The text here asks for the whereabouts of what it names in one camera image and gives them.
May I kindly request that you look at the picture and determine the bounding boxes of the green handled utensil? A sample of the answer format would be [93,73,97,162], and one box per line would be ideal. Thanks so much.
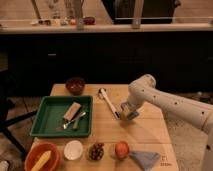
[72,118,80,130]

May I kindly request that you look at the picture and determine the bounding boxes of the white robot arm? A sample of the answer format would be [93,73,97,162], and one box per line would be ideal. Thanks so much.
[120,74,213,171]

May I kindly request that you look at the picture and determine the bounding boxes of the long grey counter shelf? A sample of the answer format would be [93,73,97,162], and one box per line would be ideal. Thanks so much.
[0,23,213,34]

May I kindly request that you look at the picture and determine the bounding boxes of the small red bowl on counter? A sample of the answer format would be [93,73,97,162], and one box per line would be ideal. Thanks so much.
[83,17,95,25]

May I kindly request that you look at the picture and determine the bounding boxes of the metal fork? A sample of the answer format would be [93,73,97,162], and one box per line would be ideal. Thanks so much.
[56,111,86,131]

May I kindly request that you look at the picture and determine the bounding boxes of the orange fruit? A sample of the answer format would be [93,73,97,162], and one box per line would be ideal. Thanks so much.
[115,141,129,160]

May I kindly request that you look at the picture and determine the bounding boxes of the white paper cup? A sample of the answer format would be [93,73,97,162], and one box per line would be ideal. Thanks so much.
[64,140,83,160]

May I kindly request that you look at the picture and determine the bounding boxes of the green plastic tray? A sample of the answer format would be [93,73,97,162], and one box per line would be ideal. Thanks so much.
[30,96,93,138]

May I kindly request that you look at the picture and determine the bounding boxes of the dark red bowl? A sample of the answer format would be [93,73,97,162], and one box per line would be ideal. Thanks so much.
[65,77,85,95]

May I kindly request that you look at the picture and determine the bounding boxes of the orange plastic bowl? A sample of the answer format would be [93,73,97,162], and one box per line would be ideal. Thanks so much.
[24,142,60,171]

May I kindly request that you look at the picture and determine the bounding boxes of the folded blue grey cloth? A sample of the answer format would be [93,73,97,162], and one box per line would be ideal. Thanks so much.
[129,151,160,171]

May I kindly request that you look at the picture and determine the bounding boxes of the blue grey sponge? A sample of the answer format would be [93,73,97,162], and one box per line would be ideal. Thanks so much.
[127,111,139,120]

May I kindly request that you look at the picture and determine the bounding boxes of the brown wooden block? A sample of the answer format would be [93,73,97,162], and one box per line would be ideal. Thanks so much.
[63,102,81,121]

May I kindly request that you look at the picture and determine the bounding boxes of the bunch of dark grapes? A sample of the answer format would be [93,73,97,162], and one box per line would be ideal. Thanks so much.
[88,142,104,161]

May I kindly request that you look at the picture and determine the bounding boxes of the black office chair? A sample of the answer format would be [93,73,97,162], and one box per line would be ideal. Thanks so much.
[0,70,36,159]

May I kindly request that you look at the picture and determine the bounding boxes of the yellow corn cob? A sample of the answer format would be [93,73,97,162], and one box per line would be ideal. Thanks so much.
[31,151,51,171]

